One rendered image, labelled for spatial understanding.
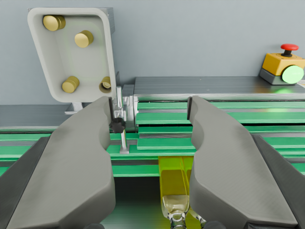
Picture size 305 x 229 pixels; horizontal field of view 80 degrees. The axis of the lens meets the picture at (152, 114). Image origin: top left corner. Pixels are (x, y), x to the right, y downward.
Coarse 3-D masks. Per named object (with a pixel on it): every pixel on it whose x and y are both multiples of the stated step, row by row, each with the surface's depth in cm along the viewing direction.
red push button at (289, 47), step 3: (282, 45) 48; (285, 45) 48; (288, 45) 47; (291, 45) 47; (294, 45) 47; (297, 45) 47; (282, 48) 48; (285, 48) 47; (288, 48) 47; (291, 48) 47; (294, 48) 47; (297, 48) 47; (285, 51) 49; (288, 51) 48; (291, 51) 48; (285, 54) 49; (288, 54) 48
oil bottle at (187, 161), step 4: (184, 156) 45; (188, 156) 45; (192, 156) 45; (184, 160) 44; (188, 160) 44; (192, 160) 44; (184, 164) 43; (188, 164) 43; (184, 168) 43; (188, 168) 42; (188, 172) 41; (188, 176) 40; (188, 180) 40; (188, 184) 39; (188, 188) 38; (192, 212) 36; (192, 216) 37; (196, 216) 36
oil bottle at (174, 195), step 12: (168, 156) 45; (180, 156) 45; (168, 168) 42; (180, 168) 42; (168, 180) 39; (180, 180) 39; (168, 192) 37; (180, 192) 37; (168, 204) 35; (180, 204) 35; (168, 216) 36
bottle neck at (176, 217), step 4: (172, 216) 34; (176, 216) 34; (180, 216) 34; (184, 216) 35; (172, 220) 34; (176, 220) 33; (180, 220) 33; (184, 220) 34; (172, 224) 33; (176, 224) 33; (180, 224) 33; (184, 224) 33; (172, 228) 33; (176, 228) 32; (180, 228) 32; (184, 228) 33
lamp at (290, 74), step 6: (288, 66) 47; (294, 66) 46; (282, 72) 48; (288, 72) 46; (294, 72) 46; (300, 72) 45; (282, 78) 48; (288, 78) 46; (294, 78) 46; (300, 78) 46
